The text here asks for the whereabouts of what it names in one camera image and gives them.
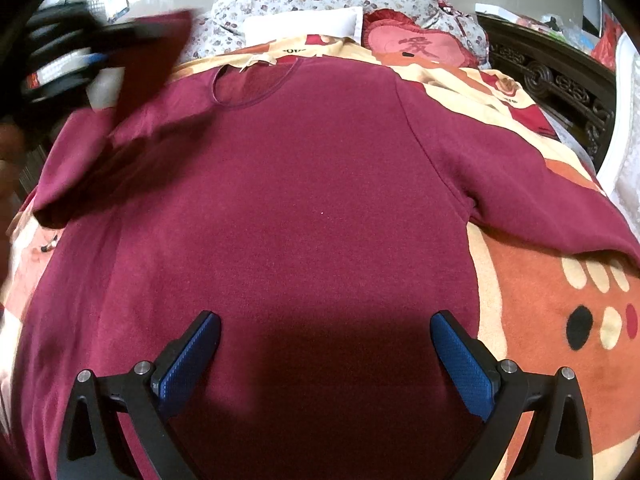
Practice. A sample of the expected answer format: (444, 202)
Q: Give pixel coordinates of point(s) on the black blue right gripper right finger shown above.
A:
(557, 444)

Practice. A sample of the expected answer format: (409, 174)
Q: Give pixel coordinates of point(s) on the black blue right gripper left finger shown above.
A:
(92, 443)

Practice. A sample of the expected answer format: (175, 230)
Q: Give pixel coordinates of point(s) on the maroon long sleeve shirt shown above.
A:
(300, 209)

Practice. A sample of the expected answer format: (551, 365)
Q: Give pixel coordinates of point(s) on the person's left hand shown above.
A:
(12, 152)

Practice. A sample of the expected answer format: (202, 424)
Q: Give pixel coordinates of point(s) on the orange cream red blanket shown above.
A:
(550, 309)

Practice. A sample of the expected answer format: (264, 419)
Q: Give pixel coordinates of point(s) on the white pillow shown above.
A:
(336, 23)

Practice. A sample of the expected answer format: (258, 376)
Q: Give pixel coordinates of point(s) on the red heart cushion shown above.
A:
(394, 37)

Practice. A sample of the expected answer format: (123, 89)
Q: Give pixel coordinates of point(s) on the dark wooden headboard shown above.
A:
(576, 90)

